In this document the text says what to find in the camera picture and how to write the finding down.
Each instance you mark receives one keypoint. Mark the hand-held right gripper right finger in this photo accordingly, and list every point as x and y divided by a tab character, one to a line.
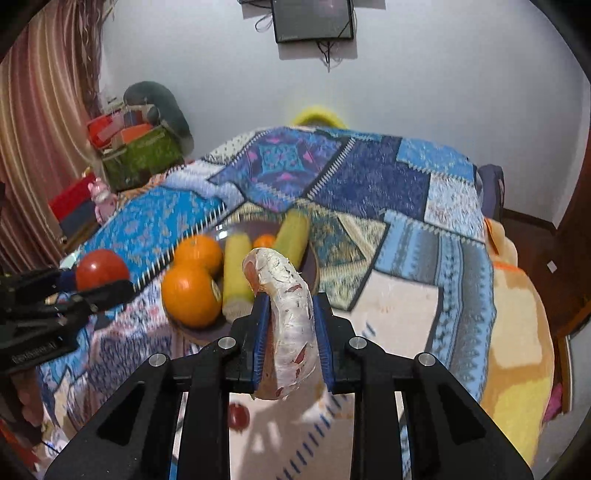
323	337

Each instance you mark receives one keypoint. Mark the white paper scrap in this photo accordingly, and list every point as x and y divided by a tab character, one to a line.
551	266

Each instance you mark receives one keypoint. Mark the blue patchwork blanket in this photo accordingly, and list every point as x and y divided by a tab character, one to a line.
369	184

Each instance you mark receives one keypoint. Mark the dark blue cloth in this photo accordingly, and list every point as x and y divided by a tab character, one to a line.
491	184

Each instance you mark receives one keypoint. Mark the pink sausage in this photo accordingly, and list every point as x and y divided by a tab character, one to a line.
286	295

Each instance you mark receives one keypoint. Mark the pink cloth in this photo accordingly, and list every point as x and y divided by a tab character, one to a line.
554	401

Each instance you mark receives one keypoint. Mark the small dark red fruit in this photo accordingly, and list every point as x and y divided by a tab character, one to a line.
238	415

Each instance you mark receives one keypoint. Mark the small tangerine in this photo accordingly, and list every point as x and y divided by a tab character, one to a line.
264	241

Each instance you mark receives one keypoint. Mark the grey curved pillow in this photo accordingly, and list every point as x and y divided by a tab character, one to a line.
171	110

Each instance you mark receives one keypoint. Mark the large orange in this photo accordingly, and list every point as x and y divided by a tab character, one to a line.
198	254
189	295

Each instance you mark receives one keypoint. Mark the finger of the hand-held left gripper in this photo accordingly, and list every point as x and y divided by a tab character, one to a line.
67	280
111	290

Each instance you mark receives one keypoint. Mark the green storage box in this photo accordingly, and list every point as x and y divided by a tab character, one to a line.
138	157

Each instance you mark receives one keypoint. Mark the red tomato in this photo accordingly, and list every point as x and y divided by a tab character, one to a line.
99	270

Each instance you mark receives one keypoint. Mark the small black wall monitor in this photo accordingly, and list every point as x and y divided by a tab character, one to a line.
314	18

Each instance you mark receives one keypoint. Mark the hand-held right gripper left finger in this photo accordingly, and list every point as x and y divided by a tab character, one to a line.
261	332

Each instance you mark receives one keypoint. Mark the purple plate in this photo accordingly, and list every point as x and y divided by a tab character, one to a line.
265	226

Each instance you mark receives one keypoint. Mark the pink toy rabbit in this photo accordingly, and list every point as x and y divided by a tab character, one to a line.
104	203

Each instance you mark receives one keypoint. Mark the yellow corn cob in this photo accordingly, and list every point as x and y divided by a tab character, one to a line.
236	272
291	235

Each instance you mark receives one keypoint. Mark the red flat box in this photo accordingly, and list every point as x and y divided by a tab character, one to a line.
69	198

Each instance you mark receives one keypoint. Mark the pale yellow orange blanket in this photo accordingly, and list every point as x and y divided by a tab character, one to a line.
517	323

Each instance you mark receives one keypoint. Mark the yellow chair back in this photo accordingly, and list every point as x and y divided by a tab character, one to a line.
318	113

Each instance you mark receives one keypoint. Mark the striped brown curtain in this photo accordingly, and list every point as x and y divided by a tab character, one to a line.
37	138

